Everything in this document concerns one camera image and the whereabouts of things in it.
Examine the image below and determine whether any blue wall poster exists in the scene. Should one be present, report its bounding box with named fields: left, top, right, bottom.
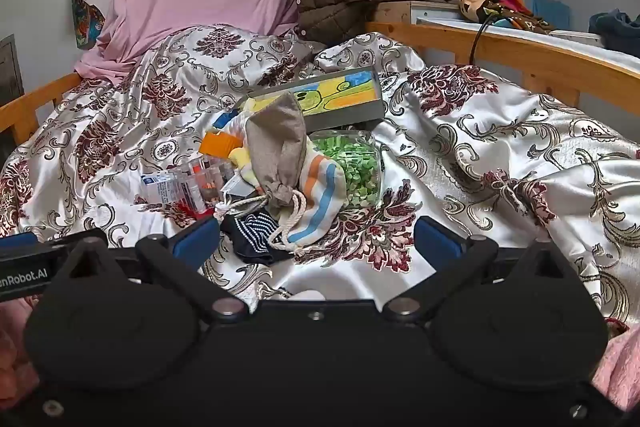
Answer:
left=70, top=0, right=106, bottom=50

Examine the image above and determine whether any pastel striped sock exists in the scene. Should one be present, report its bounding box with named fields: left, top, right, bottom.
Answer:
left=272, top=147, right=347, bottom=248

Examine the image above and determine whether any orange cloth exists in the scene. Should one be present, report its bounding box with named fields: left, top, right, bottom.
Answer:
left=199, top=131, right=243, bottom=158

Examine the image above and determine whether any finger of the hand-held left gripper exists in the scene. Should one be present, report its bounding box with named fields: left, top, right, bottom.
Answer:
left=0, top=229, right=108, bottom=259

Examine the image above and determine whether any beige drawstring pouch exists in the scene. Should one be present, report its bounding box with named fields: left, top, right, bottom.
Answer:
left=215, top=93, right=308, bottom=255

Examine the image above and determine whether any white gauze cloth blue print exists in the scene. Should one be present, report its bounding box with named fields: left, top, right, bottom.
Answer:
left=212, top=107, right=251, bottom=132

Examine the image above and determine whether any white cabinet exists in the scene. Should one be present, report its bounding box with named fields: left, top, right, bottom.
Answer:
left=410, top=1, right=608, bottom=48

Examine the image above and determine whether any green crumpled item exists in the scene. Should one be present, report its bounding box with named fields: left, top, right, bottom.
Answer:
left=310, top=130, right=383, bottom=210

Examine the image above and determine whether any navy striped sock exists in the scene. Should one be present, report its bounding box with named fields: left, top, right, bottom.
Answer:
left=220, top=212, right=296, bottom=265

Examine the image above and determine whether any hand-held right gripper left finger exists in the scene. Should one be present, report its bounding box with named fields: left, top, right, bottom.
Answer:
left=47, top=216, right=251, bottom=323

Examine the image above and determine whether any dark blue clothing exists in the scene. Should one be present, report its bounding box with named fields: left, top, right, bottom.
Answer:
left=589, top=9, right=640, bottom=45

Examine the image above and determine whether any clear plastic box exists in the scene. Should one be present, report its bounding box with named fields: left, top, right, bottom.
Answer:
left=140, top=157, right=236, bottom=215

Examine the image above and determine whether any blue towel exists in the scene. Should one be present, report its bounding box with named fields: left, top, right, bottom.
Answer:
left=531, top=0, right=571, bottom=30

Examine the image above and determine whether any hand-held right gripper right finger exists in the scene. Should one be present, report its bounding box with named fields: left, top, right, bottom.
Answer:
left=382, top=216, right=596, bottom=323

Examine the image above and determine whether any yellow cloth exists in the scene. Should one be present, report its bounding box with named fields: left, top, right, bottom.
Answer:
left=227, top=147, right=257, bottom=180

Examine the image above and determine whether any black cable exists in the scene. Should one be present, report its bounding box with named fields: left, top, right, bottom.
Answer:
left=467, top=14, right=511, bottom=65

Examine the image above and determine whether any grey tray with cartoon painting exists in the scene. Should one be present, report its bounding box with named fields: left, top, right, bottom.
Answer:
left=235, top=66, right=386, bottom=132

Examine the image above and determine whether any floral satin bedspread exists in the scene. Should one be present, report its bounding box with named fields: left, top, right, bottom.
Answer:
left=0, top=24, right=640, bottom=338

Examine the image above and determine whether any wooden bed frame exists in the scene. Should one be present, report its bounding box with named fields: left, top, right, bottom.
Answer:
left=0, top=21, right=640, bottom=152

